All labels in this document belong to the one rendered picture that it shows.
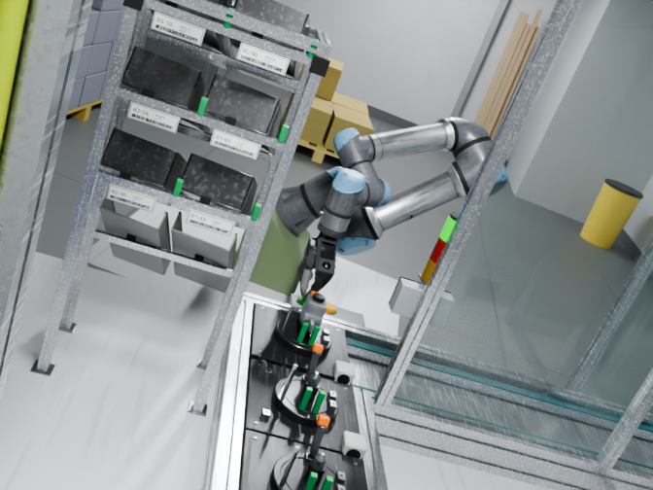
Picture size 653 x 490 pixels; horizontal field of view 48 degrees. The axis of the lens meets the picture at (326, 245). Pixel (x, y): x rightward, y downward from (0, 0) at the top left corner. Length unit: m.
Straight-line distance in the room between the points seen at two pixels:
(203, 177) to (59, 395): 0.52
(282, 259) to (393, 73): 7.66
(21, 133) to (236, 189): 1.02
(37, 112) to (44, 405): 1.15
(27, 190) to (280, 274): 1.75
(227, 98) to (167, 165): 0.17
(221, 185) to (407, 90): 8.34
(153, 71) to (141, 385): 0.66
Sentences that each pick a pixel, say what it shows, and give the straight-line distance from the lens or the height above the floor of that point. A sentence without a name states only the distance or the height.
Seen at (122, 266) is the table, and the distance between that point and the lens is 2.06.
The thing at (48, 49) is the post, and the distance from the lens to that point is 0.41.
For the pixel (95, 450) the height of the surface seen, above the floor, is 0.86.
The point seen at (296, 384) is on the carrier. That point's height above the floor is 0.99.
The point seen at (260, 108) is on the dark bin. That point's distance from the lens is 1.38.
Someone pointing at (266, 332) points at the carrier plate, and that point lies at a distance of 1.73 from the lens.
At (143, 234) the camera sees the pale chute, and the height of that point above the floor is 1.14.
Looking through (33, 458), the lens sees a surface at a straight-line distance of 1.42.
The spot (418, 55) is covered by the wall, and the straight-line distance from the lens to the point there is 9.65.
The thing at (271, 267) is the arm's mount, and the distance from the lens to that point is 2.15.
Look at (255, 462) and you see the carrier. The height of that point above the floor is 0.97.
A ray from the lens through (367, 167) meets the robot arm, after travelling 1.92.
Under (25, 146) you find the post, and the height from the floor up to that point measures 1.67.
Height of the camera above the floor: 1.82
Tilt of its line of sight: 21 degrees down
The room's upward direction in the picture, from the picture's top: 22 degrees clockwise
